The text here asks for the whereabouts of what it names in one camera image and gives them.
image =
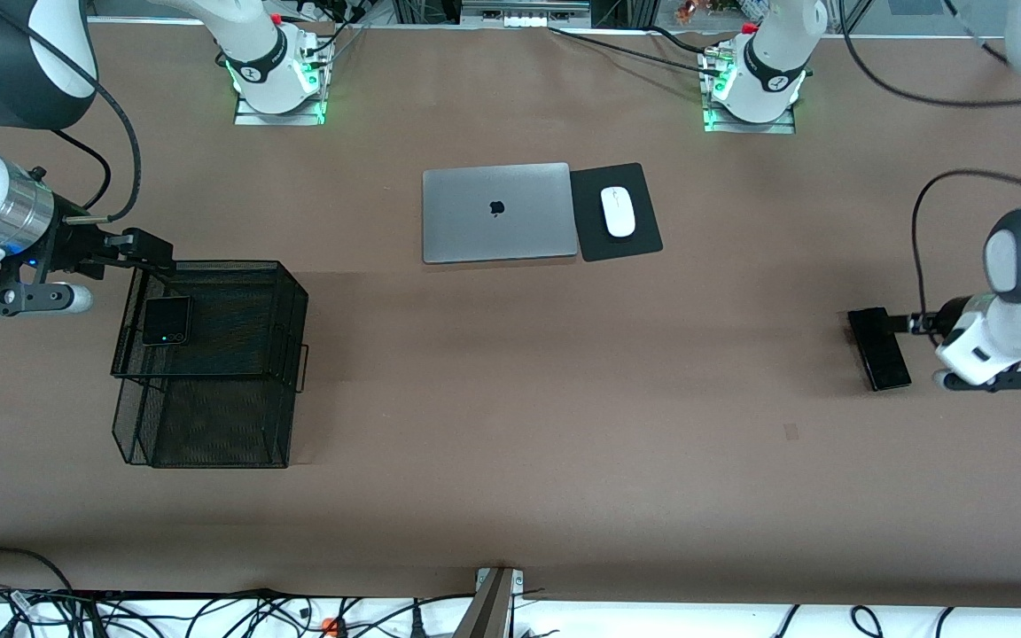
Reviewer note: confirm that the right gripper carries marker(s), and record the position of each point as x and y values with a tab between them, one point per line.
70	250

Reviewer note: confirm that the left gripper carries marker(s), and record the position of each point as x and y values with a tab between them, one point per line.
946	318

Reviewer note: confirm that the long black smartphone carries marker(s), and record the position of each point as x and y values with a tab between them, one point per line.
883	359

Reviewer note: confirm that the small black flip phone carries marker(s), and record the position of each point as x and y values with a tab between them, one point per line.
165	319

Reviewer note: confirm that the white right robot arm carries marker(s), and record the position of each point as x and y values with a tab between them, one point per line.
14	53

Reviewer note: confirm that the black mouse pad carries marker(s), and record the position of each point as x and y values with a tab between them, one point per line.
639	239

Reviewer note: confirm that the white computer mouse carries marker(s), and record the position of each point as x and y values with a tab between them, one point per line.
618	213

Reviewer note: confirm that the silver closed laptop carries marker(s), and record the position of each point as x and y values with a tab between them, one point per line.
475	230

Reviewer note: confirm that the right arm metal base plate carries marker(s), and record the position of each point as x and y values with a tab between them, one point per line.
280	119

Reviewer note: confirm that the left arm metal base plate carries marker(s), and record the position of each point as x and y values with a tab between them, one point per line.
750	128

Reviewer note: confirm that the grey metal frame bracket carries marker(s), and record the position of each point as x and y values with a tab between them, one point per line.
524	11

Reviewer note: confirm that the grey metal camera post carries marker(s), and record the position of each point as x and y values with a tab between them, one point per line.
488	607

